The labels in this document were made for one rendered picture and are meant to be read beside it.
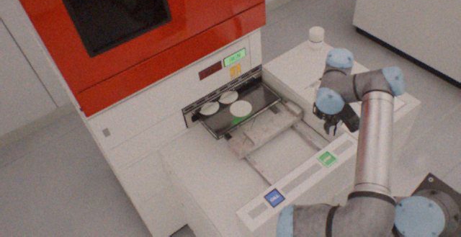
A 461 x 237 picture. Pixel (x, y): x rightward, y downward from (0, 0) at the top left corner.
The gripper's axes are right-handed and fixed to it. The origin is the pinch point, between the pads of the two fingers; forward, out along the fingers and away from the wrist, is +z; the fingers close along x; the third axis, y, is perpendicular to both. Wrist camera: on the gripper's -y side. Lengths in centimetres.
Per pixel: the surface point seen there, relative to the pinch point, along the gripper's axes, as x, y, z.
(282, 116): -6.2, 33.4, 22.6
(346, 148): -9.7, 0.0, 15.0
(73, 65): 61, 54, -33
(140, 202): 63, 58, 56
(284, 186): 20.1, 2.4, 14.8
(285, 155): 3.9, 19.6, 28.6
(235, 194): 32.0, 18.2, 28.7
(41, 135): 96, 199, 111
